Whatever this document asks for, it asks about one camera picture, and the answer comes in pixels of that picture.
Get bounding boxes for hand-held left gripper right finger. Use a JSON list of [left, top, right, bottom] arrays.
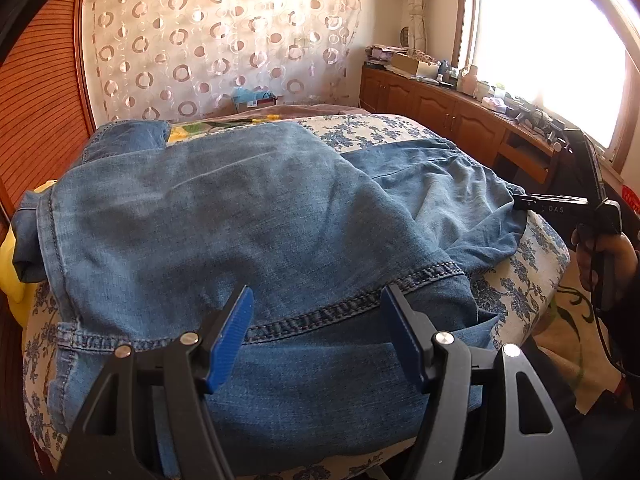
[[379, 284, 583, 480]]

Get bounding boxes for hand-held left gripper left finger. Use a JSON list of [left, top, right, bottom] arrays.
[[57, 284, 256, 480]]

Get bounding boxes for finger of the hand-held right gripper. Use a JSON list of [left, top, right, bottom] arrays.
[[514, 192, 592, 217], [562, 129, 609, 207]]

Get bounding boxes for blue denim pants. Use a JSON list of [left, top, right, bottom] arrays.
[[12, 122, 528, 478], [82, 120, 172, 162]]

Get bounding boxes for person's right hand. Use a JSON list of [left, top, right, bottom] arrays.
[[571, 225, 640, 292]]

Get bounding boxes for black tools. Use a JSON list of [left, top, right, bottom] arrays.
[[510, 102, 562, 134]]

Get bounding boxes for white blue-floral bedsheet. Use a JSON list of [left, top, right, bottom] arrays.
[[22, 112, 572, 480]]

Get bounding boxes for patterned floor rug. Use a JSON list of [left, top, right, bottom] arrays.
[[537, 280, 626, 397]]

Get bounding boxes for window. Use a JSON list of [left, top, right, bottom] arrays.
[[452, 0, 640, 171]]

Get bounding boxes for wooden cabinet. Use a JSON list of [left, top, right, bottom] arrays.
[[360, 62, 640, 196]]

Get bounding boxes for open cardboard box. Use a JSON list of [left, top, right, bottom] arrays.
[[391, 52, 439, 79]]

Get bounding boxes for pink flowered blanket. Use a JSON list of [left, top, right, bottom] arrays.
[[167, 105, 372, 134]]

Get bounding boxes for pile of papers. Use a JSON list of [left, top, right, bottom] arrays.
[[365, 45, 409, 64]]

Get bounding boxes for beige window curtain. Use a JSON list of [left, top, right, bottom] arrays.
[[400, 0, 432, 54]]

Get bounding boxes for small cardboard box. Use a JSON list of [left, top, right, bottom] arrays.
[[232, 95, 282, 114]]

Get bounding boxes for light blue cloth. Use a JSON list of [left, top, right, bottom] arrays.
[[232, 87, 272, 104]]

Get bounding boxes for wooden louvred wardrobe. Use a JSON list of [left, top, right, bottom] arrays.
[[0, 0, 99, 221]]

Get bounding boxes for sheer circle-pattern curtain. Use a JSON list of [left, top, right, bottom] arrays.
[[85, 0, 364, 124]]

